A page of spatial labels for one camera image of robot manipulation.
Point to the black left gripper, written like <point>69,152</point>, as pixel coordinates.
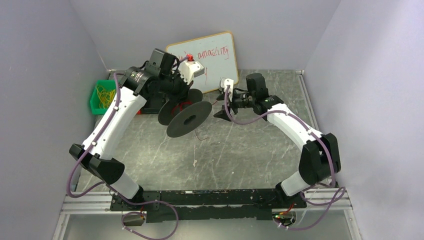
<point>185,90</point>

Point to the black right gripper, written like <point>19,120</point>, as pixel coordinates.
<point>230,104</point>

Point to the black perforated cable spool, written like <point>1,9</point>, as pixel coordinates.
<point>183,118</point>

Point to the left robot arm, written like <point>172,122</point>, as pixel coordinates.
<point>164,73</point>

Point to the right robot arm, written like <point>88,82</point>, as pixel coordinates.
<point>319,152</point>

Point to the black storage bin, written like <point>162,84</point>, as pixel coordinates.
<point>154,104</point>

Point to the yellow framed whiteboard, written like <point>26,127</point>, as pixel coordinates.
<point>216,53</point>

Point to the green storage bin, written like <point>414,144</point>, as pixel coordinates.
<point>102,96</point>

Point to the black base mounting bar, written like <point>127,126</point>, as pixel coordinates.
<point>168,205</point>

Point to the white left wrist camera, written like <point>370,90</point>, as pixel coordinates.
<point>189,69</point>

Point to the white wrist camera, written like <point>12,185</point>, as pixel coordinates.
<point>226,83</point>
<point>189,69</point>

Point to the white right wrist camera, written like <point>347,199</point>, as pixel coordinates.
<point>226,83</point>

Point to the aluminium frame rail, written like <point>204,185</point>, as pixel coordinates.
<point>317,199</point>

